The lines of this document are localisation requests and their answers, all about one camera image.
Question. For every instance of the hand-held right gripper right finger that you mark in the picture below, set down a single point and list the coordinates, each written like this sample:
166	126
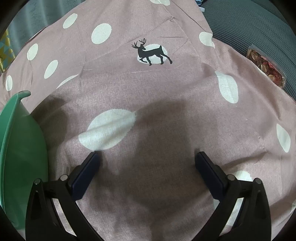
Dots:
211	176

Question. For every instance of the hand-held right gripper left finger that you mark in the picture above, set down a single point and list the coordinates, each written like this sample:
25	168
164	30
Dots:
84	176

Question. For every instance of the green plastic basin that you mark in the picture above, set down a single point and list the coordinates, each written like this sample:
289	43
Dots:
20	150

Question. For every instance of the pink dotted printed blanket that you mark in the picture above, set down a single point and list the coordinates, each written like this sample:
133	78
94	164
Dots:
148	92

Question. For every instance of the clear packet of dried petals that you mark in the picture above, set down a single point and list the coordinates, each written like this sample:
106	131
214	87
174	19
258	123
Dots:
266	64

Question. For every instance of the yellow teal patterned fabric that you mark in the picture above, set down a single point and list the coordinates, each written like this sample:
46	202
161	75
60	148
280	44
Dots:
5	46

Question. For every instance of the dark grey ribbed cushion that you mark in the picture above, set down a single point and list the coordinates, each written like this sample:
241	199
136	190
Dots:
242	25

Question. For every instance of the grey curtain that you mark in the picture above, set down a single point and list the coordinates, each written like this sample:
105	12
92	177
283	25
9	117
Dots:
34	16

